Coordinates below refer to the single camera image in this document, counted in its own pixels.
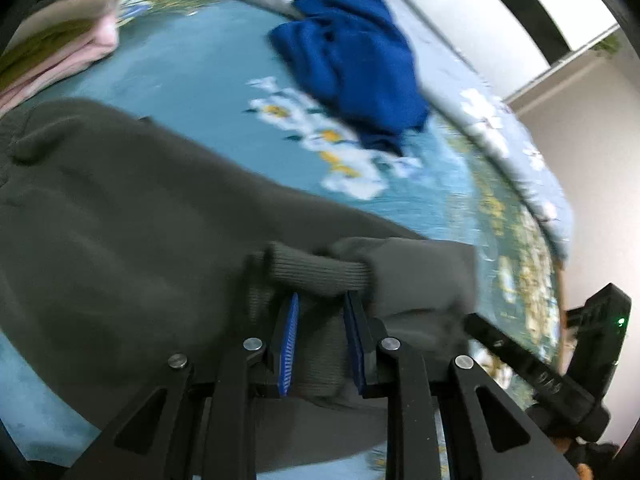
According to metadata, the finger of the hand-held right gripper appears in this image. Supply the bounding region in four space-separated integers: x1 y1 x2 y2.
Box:
464 312 601 411

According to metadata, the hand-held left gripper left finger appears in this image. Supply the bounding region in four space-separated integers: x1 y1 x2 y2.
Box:
62 292 301 480

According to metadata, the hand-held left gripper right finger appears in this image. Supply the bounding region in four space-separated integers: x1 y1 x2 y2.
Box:
344 290 581 480

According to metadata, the dark grey sweatshirt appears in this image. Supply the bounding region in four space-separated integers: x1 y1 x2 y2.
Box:
0 99 482 473

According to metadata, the grey blue floral quilt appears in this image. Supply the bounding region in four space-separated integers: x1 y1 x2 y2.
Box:
142 0 575 262

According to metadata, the blue garment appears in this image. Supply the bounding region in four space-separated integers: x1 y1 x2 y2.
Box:
268 0 431 157

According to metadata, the teal floral blanket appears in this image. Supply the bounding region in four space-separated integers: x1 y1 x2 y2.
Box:
0 0 567 480

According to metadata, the green plant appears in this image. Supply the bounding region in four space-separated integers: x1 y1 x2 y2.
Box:
590 34 624 61

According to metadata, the folded pink garment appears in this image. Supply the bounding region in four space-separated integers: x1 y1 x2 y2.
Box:
0 10 120 111

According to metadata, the folded mustard green garment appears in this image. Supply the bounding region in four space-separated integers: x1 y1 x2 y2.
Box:
0 19 97 92

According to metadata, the folded beige garment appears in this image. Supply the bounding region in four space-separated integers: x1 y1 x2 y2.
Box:
10 0 140 47

